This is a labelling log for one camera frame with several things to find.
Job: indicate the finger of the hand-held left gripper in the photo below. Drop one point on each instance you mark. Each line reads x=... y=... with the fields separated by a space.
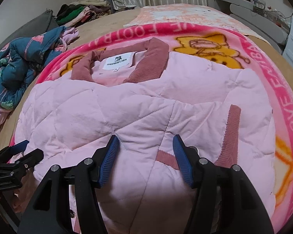
x=14 y=150
x=29 y=159

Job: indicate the pale patterned sheet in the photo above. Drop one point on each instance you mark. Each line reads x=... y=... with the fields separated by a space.
x=185 y=14

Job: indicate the pink quilted jacket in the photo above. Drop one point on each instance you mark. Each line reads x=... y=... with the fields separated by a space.
x=136 y=112

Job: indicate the bed with tan sheet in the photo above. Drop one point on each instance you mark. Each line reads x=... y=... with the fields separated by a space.
x=100 y=29

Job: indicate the grey upholstered headboard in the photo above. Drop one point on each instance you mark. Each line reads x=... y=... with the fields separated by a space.
x=41 y=20

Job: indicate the clutter of small desk items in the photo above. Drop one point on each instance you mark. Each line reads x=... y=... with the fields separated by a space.
x=256 y=3

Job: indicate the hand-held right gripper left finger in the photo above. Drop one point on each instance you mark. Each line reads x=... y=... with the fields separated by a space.
x=109 y=160

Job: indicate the pink printed blanket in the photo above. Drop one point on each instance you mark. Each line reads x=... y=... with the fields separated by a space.
x=258 y=61

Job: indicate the pile of clothes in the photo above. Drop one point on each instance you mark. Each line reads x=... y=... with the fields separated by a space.
x=75 y=14

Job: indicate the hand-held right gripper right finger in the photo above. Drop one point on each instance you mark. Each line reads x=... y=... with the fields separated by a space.
x=183 y=160

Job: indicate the blue floral duvet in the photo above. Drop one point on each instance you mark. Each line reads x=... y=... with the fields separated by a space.
x=19 y=61

